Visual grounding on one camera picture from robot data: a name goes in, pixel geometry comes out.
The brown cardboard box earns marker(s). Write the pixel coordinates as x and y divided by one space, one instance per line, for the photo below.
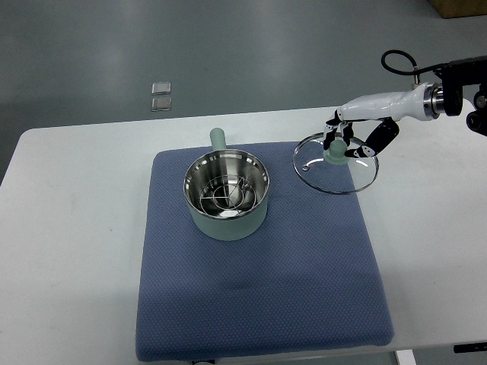
449 9

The white table leg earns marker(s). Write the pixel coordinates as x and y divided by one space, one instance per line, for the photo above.
405 357

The black bracket under table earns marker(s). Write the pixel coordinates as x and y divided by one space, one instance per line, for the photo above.
470 348

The blue fabric mat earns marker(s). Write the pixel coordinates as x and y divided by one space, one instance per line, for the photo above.
307 279

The green pot with steel interior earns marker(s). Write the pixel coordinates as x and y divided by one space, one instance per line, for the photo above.
222 160

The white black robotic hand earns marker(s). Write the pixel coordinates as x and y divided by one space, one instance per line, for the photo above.
422 103

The wire steaming rack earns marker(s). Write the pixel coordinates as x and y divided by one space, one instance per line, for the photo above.
227 196

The upper metal floor plate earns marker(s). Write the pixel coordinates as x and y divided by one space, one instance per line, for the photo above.
161 88

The glass lid with green knob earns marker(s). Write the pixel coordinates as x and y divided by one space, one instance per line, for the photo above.
330 171

